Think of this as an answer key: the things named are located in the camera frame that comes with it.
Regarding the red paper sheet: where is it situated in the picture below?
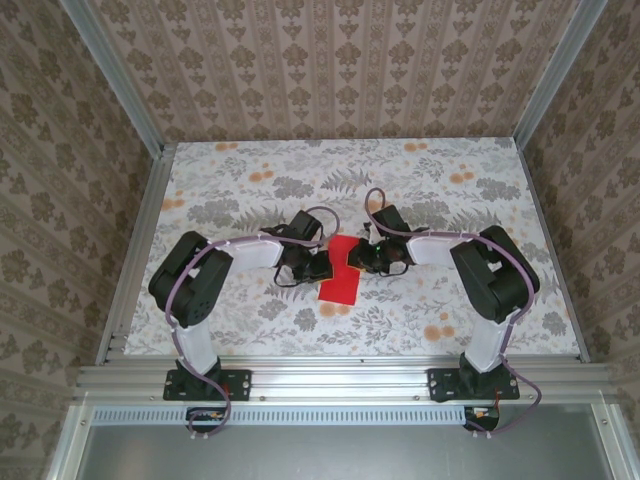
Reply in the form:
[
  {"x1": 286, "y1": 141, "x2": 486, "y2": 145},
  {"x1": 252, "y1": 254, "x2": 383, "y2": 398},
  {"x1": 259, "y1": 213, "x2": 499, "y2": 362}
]
[{"x1": 317, "y1": 234, "x2": 364, "y2": 305}]

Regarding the grey metal sheet panel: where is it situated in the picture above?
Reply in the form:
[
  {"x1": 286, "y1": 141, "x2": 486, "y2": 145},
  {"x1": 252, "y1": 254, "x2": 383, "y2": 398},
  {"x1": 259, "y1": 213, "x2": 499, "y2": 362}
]
[{"x1": 74, "y1": 423, "x2": 609, "y2": 480}]

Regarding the floral tablecloth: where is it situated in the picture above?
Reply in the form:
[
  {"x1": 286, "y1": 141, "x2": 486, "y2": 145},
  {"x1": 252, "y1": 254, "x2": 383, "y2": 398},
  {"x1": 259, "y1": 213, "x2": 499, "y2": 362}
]
[{"x1": 122, "y1": 138, "x2": 584, "y2": 357}]

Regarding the small black controller board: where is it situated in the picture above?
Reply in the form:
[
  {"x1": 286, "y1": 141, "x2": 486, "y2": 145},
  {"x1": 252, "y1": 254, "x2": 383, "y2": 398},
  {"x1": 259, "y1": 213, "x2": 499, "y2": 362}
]
[
  {"x1": 186, "y1": 407, "x2": 227, "y2": 434},
  {"x1": 463, "y1": 407, "x2": 501, "y2": 432}
]

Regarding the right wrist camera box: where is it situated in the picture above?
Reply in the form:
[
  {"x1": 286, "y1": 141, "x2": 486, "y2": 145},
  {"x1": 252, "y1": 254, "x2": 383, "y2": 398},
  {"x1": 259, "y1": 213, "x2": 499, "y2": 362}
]
[{"x1": 372, "y1": 204, "x2": 414, "y2": 235}]

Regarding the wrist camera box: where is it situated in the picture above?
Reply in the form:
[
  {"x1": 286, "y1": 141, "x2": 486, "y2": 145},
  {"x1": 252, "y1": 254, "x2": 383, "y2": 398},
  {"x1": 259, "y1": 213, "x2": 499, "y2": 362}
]
[
  {"x1": 288, "y1": 209, "x2": 325, "y2": 242},
  {"x1": 372, "y1": 204, "x2": 414, "y2": 235}
]

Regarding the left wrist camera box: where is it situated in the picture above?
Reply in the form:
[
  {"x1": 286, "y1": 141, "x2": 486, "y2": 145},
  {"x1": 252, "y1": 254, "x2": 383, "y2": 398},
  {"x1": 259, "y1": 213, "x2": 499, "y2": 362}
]
[{"x1": 288, "y1": 209, "x2": 325, "y2": 242}]

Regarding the aluminium rail beam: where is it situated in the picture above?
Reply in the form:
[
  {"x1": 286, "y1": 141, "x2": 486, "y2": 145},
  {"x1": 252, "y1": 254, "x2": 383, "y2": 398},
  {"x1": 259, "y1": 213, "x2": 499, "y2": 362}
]
[{"x1": 73, "y1": 357, "x2": 617, "y2": 402}]

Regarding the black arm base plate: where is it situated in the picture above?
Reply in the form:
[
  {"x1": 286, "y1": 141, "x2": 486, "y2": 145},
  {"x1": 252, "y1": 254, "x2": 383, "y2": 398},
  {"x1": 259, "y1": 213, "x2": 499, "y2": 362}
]
[
  {"x1": 428, "y1": 368, "x2": 521, "y2": 403},
  {"x1": 163, "y1": 368, "x2": 252, "y2": 402}
]

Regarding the slotted white cable duct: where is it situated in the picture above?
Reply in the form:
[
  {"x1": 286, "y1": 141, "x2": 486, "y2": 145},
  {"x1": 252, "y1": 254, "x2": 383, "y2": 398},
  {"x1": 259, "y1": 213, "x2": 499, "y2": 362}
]
[{"x1": 92, "y1": 405, "x2": 501, "y2": 425}]

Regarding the aluminium side rail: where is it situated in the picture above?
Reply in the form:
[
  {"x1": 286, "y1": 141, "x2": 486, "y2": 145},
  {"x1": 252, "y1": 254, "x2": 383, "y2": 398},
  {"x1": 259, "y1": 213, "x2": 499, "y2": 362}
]
[
  {"x1": 514, "y1": 142, "x2": 592, "y2": 365},
  {"x1": 94, "y1": 143, "x2": 177, "y2": 365}
]

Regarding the purple cable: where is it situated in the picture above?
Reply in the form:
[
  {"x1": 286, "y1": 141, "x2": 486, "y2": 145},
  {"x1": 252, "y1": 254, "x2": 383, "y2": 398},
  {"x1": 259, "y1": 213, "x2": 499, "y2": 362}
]
[
  {"x1": 364, "y1": 187, "x2": 544, "y2": 441},
  {"x1": 167, "y1": 204, "x2": 344, "y2": 441}
]

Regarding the aluminium frame post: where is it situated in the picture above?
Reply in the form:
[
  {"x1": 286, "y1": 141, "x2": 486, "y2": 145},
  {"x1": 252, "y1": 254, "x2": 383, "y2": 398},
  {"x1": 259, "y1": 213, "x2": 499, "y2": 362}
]
[
  {"x1": 62, "y1": 0, "x2": 170, "y2": 156},
  {"x1": 513, "y1": 0, "x2": 619, "y2": 151}
]

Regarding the aluminium lower frame bar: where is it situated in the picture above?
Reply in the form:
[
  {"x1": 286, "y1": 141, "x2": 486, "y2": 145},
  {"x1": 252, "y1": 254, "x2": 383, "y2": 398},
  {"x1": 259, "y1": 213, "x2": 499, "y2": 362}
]
[
  {"x1": 47, "y1": 403, "x2": 96, "y2": 480},
  {"x1": 589, "y1": 402, "x2": 640, "y2": 480}
]

